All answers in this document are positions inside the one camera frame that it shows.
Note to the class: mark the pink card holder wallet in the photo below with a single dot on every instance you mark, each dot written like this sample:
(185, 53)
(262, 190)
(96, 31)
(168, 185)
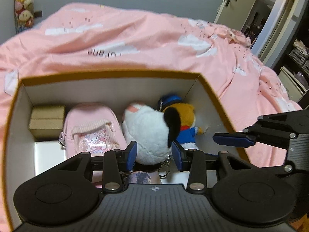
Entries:
(137, 177)

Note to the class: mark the pink cloud-print duvet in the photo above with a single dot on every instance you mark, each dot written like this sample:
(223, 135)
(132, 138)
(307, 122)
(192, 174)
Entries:
(84, 37)

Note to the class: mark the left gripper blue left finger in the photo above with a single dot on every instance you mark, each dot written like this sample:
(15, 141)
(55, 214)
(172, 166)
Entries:
(130, 155)

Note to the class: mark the pink mini backpack pouch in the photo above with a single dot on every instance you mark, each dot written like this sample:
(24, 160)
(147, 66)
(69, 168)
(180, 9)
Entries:
(93, 128)

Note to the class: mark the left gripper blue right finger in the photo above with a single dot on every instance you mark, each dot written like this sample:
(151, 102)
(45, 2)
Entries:
(178, 154)

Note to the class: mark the white bedroom door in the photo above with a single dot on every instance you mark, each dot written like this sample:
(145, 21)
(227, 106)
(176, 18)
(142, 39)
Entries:
(234, 13)

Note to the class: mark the white black-eared plush dog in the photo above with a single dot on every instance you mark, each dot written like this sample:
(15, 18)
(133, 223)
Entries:
(152, 130)

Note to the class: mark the orange cardboard storage box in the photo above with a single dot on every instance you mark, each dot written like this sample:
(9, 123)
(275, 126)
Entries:
(25, 157)

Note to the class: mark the orange plush blue cap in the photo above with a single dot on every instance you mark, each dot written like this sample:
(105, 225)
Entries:
(188, 128)

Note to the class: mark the hanging plush toy organizer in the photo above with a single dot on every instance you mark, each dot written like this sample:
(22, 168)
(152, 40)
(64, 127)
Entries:
(24, 15)

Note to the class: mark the olive yellow small box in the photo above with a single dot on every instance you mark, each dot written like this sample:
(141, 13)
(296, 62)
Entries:
(46, 122)

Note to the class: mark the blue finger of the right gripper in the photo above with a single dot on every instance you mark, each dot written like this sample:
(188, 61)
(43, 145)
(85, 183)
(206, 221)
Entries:
(238, 139)

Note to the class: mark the dark wardrobe shelving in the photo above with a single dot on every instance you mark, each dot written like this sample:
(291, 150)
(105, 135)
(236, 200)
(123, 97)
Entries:
(292, 67)

